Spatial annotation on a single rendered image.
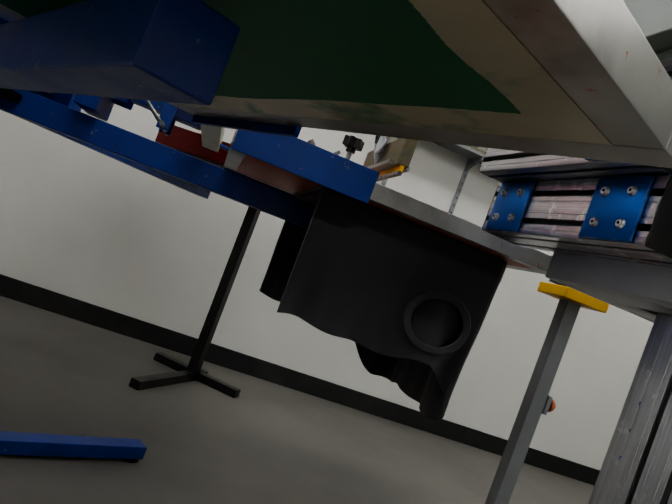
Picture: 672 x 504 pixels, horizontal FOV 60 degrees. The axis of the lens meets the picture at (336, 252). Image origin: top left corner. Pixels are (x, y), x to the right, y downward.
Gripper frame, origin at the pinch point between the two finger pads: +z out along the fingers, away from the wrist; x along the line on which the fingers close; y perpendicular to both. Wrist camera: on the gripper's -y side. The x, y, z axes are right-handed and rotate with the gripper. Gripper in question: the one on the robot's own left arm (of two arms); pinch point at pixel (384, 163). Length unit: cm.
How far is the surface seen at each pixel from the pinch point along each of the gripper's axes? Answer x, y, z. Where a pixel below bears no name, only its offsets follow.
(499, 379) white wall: 176, -201, 60
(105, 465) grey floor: -39, -32, 109
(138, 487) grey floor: -28, -24, 109
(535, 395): 56, 14, 43
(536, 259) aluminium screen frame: 33.8, 28.9, 12.2
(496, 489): 56, 12, 69
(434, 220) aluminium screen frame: 7.6, 29.0, 12.9
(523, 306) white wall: 174, -200, 10
